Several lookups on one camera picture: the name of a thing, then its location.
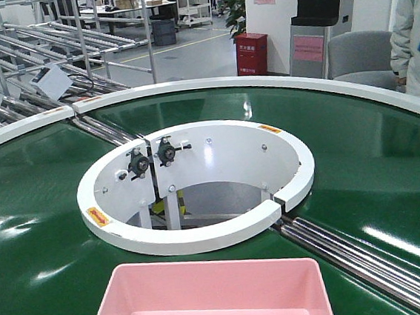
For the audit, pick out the pink plastic bin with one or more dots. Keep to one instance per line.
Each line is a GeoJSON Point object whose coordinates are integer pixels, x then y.
{"type": "Point", "coordinates": [243, 287]}

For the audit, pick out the white shelf cart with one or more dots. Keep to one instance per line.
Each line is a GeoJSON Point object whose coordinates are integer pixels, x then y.
{"type": "Point", "coordinates": [193, 12]}

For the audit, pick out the black bearing right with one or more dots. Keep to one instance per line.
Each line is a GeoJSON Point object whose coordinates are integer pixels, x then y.
{"type": "Point", "coordinates": [166, 152]}

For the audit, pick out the black bearing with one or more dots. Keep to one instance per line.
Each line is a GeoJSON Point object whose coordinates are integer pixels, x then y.
{"type": "Point", "coordinates": [166, 152]}
{"type": "Point", "coordinates": [139, 163]}

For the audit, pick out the black bearing left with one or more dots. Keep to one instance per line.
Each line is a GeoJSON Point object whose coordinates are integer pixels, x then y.
{"type": "Point", "coordinates": [139, 163]}

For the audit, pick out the steel roller strip left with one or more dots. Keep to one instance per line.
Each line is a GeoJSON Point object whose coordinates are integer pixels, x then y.
{"type": "Point", "coordinates": [103, 131]}

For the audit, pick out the steel roller strip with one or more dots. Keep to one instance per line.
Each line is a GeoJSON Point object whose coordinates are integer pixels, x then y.
{"type": "Point", "coordinates": [103, 131]}
{"type": "Point", "coordinates": [375, 270]}

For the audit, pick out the red fire extinguisher cabinet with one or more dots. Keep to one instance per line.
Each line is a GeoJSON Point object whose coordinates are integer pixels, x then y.
{"type": "Point", "coordinates": [251, 51]}

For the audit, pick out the dark grey stacked crates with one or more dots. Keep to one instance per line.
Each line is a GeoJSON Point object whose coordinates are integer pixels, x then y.
{"type": "Point", "coordinates": [164, 32]}

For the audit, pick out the green potted plant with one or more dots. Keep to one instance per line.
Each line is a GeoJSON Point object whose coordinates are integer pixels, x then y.
{"type": "Point", "coordinates": [236, 16]}

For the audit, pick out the green conveyor belt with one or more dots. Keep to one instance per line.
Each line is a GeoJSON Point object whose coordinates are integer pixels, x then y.
{"type": "Point", "coordinates": [366, 187]}

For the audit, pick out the white control box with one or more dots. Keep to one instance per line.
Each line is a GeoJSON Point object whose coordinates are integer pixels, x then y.
{"type": "Point", "coordinates": [52, 81]}

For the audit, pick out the grey armchair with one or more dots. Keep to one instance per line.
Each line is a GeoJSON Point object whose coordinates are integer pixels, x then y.
{"type": "Point", "coordinates": [364, 58]}

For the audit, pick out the black and silver kiosk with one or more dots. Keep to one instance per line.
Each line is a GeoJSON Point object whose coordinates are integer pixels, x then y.
{"type": "Point", "coordinates": [310, 31]}

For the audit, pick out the metal roller rack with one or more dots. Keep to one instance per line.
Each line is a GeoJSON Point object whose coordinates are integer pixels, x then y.
{"type": "Point", "coordinates": [34, 33]}

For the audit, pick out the white outer conveyor rim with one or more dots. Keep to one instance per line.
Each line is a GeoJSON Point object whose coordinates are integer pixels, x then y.
{"type": "Point", "coordinates": [26, 125]}

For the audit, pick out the steel roller strip right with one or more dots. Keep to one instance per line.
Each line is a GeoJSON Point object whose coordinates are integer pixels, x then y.
{"type": "Point", "coordinates": [375, 270]}

